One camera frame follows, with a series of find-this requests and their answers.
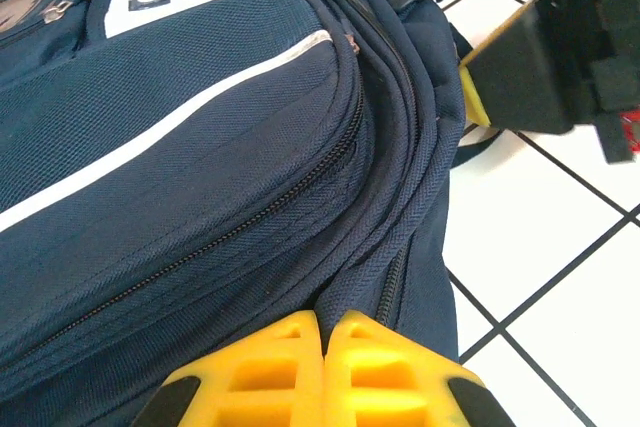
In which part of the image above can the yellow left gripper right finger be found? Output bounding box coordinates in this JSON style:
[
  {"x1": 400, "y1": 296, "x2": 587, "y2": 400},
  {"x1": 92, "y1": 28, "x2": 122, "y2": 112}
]
[{"x1": 323, "y1": 310, "x2": 517, "y2": 427}]

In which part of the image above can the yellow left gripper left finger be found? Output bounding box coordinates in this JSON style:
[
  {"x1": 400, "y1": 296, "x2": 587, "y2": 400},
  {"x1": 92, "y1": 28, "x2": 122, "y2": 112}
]
[{"x1": 130, "y1": 310, "x2": 327, "y2": 427}]

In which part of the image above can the navy blue backpack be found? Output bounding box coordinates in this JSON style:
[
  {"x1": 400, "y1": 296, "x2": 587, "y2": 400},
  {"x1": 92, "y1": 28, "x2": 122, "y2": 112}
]
[{"x1": 0, "y1": 0, "x2": 503, "y2": 427}]

